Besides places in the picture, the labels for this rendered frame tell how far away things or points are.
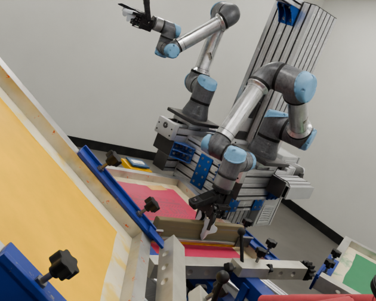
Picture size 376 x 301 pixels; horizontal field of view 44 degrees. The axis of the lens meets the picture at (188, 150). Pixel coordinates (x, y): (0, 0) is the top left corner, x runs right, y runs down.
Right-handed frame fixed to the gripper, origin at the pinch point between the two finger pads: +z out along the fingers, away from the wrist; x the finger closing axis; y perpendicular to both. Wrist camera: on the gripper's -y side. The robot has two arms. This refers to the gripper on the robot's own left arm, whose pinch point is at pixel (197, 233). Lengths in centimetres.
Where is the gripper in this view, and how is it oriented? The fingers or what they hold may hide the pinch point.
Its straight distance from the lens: 178.4
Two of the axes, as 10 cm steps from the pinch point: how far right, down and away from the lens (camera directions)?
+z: -3.6, 9.1, 2.3
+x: -4.9, -3.9, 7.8
